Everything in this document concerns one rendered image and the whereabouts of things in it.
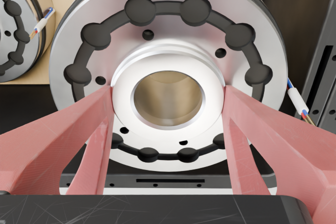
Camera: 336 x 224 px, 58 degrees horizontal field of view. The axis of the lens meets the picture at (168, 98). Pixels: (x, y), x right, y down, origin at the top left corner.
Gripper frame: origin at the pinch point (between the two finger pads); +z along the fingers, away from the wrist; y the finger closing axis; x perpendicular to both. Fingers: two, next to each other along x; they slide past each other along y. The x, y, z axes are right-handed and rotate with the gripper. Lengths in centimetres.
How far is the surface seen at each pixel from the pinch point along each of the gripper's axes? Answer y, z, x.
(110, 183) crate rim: 3.8, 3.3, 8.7
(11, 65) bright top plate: 11.8, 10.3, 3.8
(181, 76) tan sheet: -1.2, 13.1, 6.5
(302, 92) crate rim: -6.8, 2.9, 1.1
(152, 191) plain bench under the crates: 2.9, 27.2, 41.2
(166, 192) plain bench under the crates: 0.3, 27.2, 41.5
